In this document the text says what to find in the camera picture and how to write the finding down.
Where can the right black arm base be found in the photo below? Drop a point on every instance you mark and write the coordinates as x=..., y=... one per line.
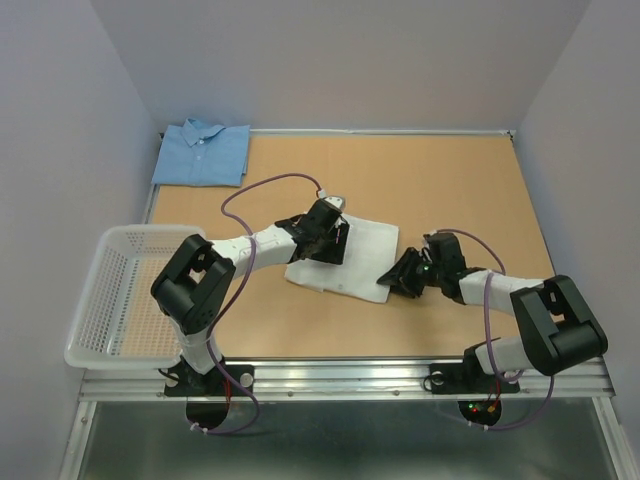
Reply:
x=482, y=393

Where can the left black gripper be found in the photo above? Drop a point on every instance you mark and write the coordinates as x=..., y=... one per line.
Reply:
x=334, y=253

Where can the white plastic basket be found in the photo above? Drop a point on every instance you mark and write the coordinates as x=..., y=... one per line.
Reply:
x=117, y=324

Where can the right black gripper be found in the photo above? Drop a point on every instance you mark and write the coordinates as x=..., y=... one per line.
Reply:
x=399, y=277

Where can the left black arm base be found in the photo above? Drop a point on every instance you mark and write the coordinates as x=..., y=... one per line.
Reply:
x=214, y=404

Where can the folded blue shirt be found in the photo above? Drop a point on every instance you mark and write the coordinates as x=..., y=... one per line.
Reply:
x=198, y=154

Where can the aluminium mounting rail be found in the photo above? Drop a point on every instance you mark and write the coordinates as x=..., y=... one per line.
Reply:
x=347, y=379

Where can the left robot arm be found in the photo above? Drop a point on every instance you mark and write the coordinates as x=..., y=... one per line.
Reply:
x=192, y=286

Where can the white long sleeve shirt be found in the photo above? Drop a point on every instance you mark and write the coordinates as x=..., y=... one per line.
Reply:
x=370, y=252

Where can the metal front panel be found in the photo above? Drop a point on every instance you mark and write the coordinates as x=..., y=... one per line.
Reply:
x=346, y=440

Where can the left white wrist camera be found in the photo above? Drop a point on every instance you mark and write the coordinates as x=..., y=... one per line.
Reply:
x=338, y=202

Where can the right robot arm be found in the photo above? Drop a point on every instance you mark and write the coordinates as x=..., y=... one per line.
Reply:
x=544, y=325

